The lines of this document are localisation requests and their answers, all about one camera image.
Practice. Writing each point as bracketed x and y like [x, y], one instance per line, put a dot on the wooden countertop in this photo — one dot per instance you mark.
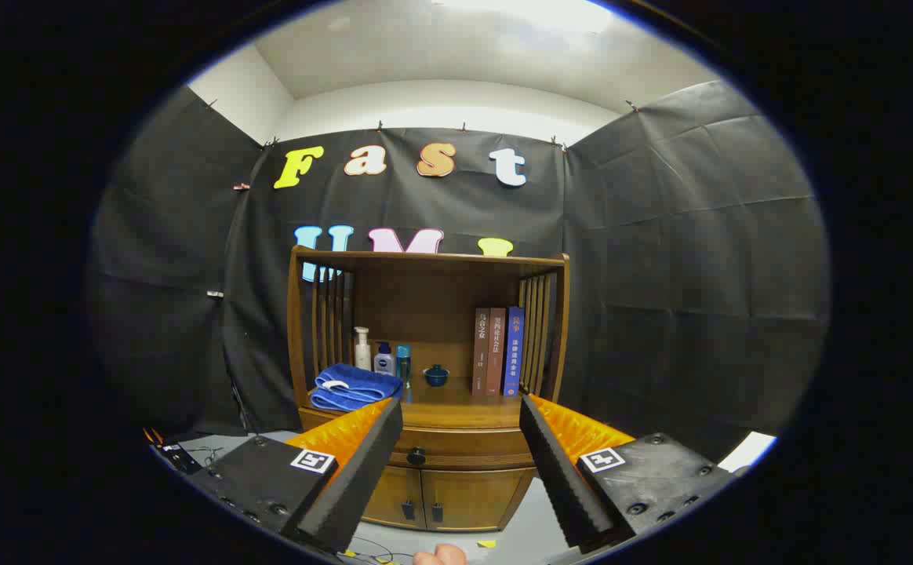
[456, 404]

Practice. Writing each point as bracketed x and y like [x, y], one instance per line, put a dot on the teal transparent bottle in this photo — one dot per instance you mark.
[403, 362]

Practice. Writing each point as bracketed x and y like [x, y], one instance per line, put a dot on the black floor device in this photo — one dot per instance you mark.
[178, 457]

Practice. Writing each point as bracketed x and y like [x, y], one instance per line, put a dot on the dark blue lidded teacup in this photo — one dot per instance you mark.
[436, 377]

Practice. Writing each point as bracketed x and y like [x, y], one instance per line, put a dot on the wooden cabinet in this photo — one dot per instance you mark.
[425, 298]

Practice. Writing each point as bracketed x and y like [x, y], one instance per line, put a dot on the blue book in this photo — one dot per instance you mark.
[514, 353]

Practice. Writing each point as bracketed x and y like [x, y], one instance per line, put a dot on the white bottle blue pump cap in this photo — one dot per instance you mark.
[383, 362]

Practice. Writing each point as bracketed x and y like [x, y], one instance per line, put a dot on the folded blue towel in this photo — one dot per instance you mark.
[354, 388]

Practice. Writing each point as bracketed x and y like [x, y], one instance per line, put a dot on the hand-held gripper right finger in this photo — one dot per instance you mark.
[562, 479]

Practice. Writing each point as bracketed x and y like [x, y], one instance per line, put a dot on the wooden drawer with black knob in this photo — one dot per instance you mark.
[464, 455]

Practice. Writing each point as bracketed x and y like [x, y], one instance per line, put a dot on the white panel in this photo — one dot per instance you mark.
[747, 451]

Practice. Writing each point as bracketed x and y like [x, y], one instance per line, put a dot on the dark brown book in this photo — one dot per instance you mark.
[481, 353]

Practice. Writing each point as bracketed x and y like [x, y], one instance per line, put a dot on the reddish brown book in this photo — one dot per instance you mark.
[496, 353]

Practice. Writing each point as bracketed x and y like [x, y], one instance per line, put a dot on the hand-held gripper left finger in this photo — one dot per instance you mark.
[362, 479]

